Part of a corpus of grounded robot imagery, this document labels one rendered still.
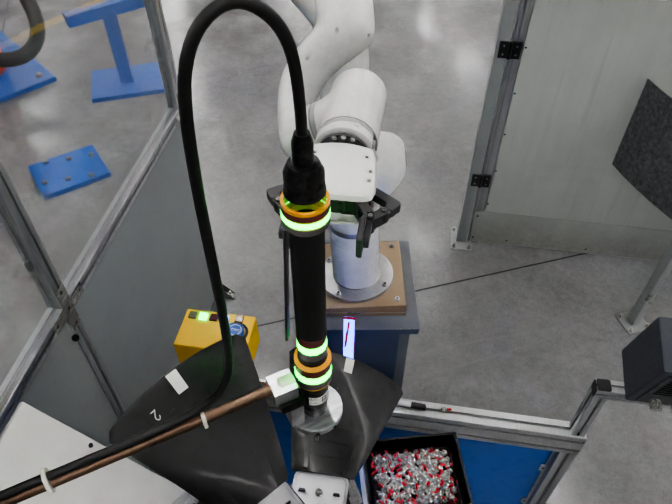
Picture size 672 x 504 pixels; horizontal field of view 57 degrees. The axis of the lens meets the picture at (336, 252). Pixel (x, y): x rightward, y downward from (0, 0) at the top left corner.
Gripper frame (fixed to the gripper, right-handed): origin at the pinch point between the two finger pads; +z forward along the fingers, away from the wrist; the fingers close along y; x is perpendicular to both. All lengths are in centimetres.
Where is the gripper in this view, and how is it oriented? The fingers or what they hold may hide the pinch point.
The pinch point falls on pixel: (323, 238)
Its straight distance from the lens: 70.9
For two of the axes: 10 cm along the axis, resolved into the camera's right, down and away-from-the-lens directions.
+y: -9.9, -1.1, 1.1
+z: -1.6, 7.1, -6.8
